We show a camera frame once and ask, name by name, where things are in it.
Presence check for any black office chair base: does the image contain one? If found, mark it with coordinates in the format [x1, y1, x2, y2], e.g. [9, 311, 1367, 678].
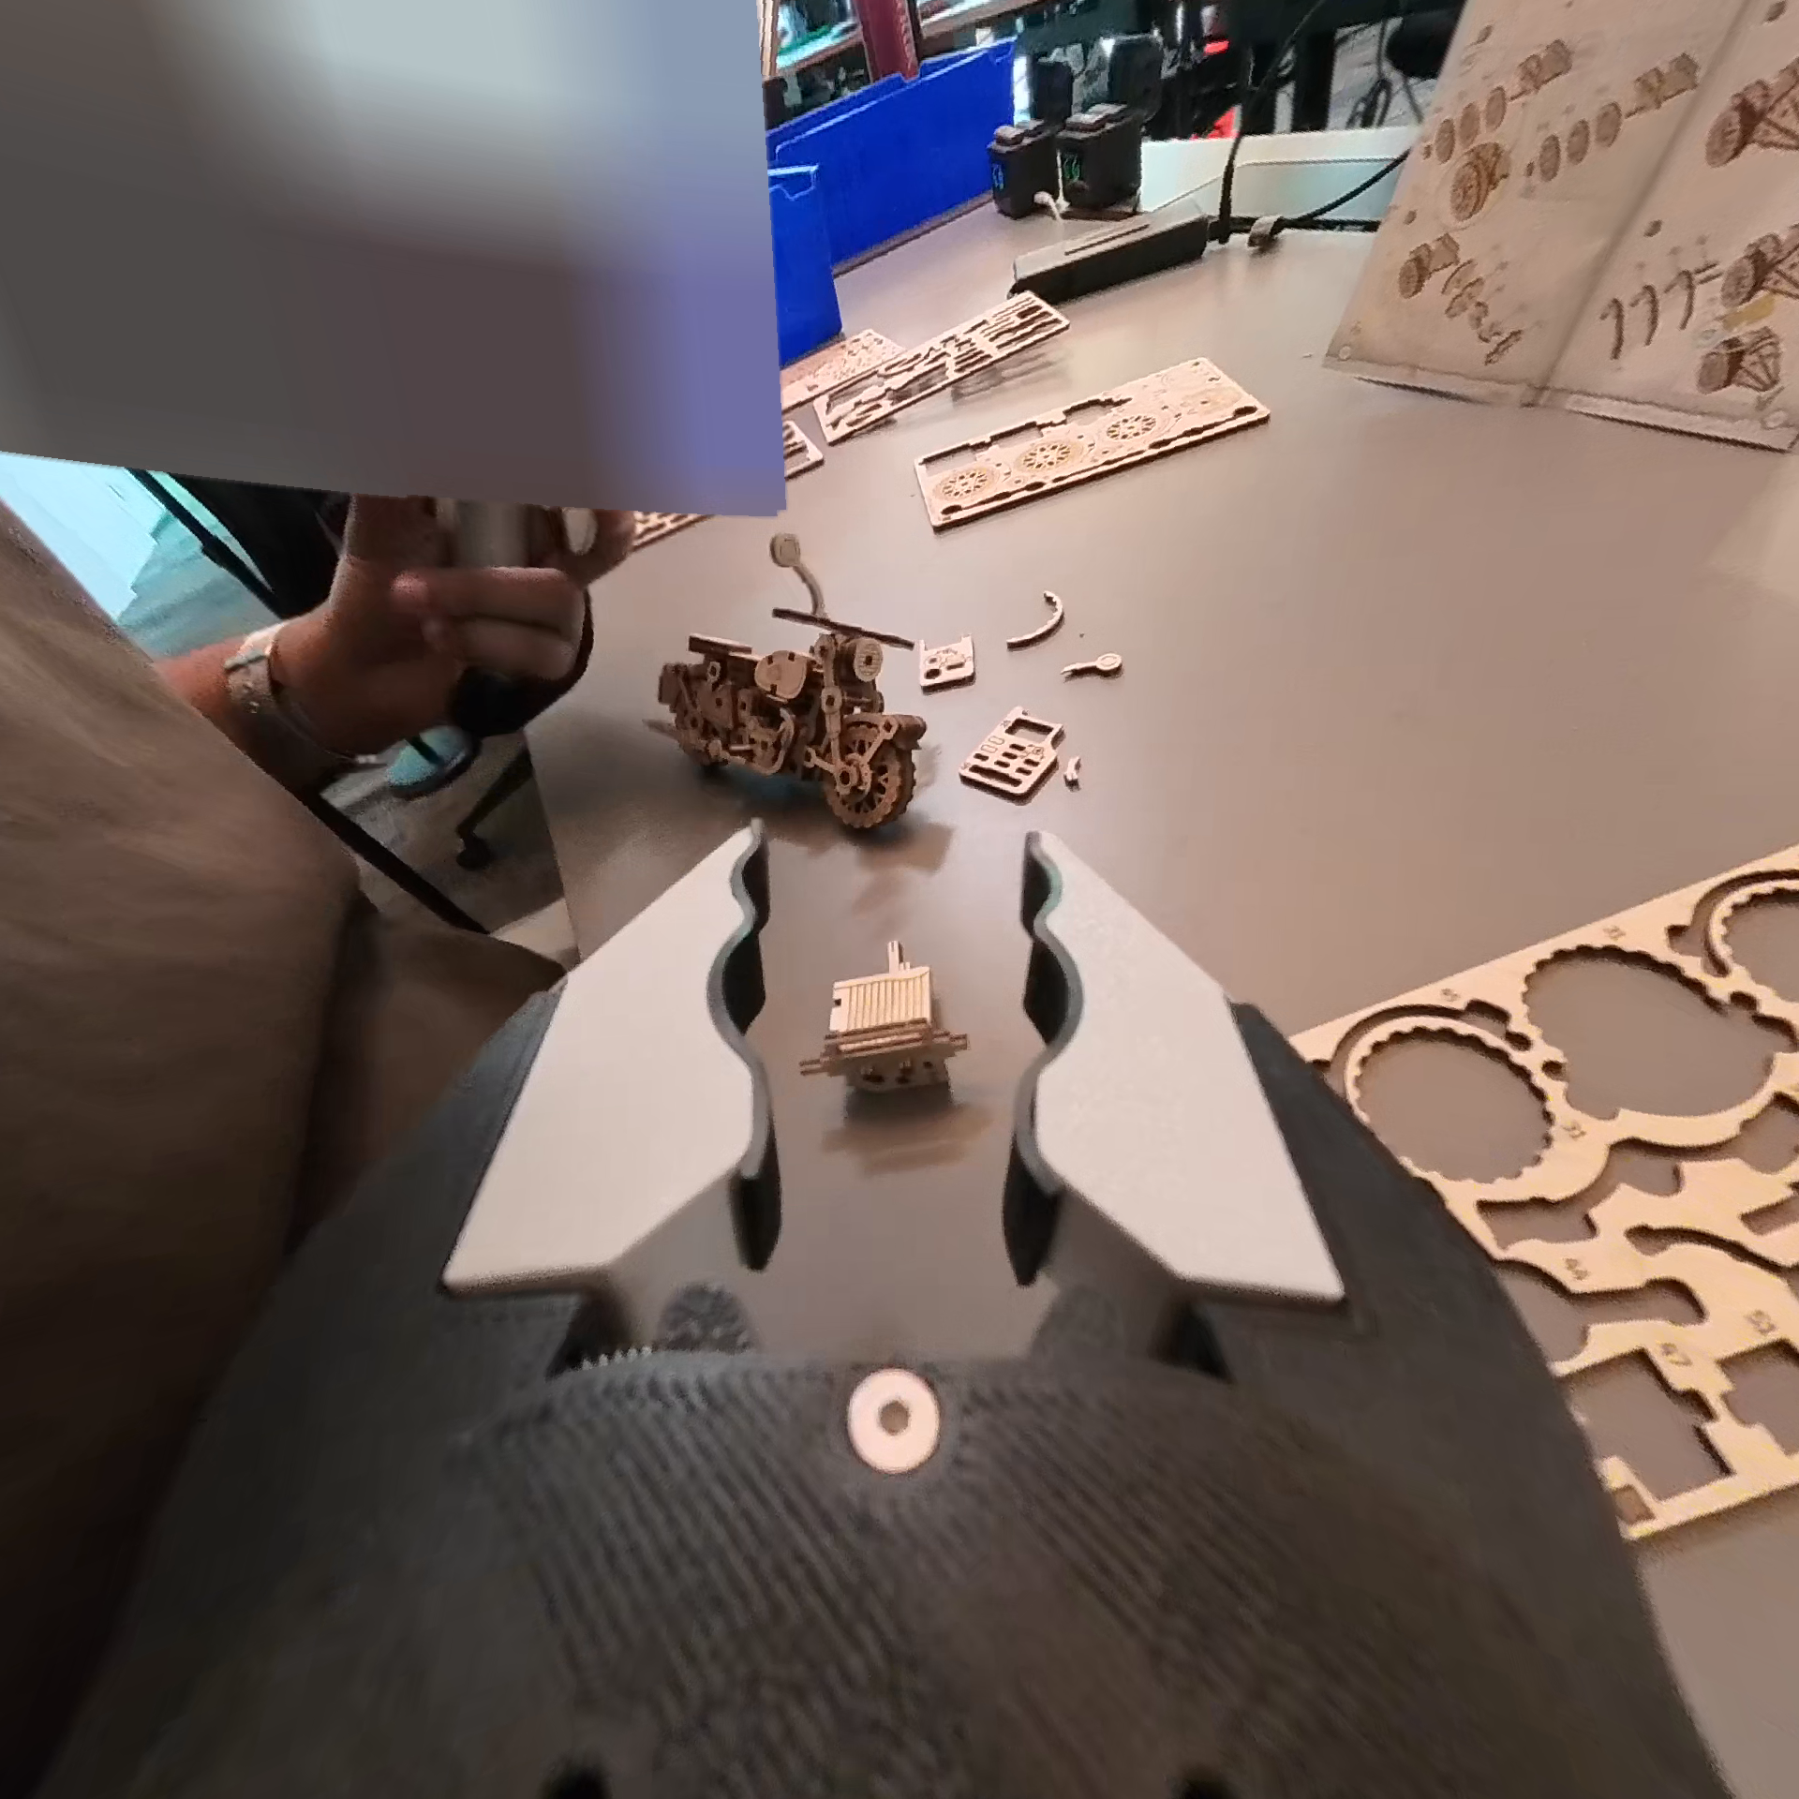
[315, 722, 540, 935]

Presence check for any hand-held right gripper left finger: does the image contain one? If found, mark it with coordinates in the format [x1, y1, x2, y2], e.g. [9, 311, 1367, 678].
[443, 822, 787, 1309]

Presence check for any black cable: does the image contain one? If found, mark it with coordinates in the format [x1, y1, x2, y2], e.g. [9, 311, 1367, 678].
[1209, 0, 1414, 255]

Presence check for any pile of wooden puzzle pieces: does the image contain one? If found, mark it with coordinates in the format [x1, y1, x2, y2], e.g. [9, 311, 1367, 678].
[648, 534, 930, 834]

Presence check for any blue plastic bin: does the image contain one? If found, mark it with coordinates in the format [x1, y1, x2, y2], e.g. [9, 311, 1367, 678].
[764, 162, 844, 368]
[764, 35, 1021, 276]

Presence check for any wooden sheet with gear parts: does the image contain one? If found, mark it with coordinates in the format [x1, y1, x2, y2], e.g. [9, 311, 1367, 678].
[915, 357, 1270, 534]

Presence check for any small wooden model subassembly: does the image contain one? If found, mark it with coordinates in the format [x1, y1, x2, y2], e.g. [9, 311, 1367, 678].
[803, 938, 973, 1103]

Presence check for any person's left hand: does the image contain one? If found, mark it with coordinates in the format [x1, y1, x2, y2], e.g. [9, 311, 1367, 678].
[279, 495, 586, 766]

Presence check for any clear plastic bag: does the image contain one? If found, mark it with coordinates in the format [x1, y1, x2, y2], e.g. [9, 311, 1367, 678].
[1327, 0, 1799, 453]

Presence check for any wooden grille piece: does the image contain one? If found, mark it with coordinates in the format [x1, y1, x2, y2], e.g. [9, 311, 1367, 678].
[961, 709, 1064, 802]

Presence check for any wooden sheet with slender parts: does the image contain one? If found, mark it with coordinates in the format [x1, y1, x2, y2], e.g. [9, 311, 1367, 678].
[808, 295, 1073, 448]

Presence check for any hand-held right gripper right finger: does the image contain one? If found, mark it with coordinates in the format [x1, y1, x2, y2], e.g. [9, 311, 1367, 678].
[1000, 825, 1349, 1316]

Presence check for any metal wristwatch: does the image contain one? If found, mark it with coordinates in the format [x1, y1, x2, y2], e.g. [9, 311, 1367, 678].
[222, 623, 354, 792]

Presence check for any black battery charger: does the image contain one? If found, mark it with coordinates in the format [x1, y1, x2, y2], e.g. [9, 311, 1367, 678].
[987, 124, 1062, 222]
[1057, 114, 1143, 214]

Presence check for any black power adapter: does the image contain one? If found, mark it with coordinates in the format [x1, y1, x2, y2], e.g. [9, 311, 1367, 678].
[1012, 212, 1214, 303]

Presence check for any wooden sheet with round cutouts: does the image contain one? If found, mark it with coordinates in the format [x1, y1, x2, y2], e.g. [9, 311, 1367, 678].
[1285, 842, 1799, 1538]

